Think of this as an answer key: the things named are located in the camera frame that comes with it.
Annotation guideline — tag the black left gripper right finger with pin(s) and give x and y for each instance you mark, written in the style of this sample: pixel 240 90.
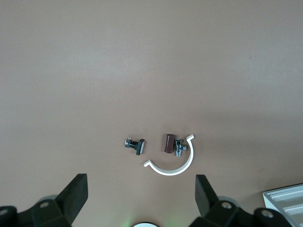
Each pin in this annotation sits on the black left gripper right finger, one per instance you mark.
pixel 208 203

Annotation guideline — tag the white drawer cabinet housing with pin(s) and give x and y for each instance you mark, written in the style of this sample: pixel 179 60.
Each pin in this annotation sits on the white drawer cabinet housing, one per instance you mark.
pixel 268 197

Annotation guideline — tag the small black clip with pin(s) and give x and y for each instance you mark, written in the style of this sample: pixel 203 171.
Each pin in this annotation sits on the small black clip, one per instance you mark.
pixel 137 146

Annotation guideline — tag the white semicircular pipe clamp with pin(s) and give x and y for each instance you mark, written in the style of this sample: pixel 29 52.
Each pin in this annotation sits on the white semicircular pipe clamp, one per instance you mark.
pixel 191 153

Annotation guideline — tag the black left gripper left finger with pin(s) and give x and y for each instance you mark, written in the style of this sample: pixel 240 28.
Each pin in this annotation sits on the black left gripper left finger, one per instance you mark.
pixel 71 201

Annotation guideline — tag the brown rectangular block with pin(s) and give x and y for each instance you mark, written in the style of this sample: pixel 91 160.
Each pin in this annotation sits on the brown rectangular block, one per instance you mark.
pixel 168 143

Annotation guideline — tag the brown table cover sheet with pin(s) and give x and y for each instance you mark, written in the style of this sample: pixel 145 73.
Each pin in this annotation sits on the brown table cover sheet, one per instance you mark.
pixel 151 71

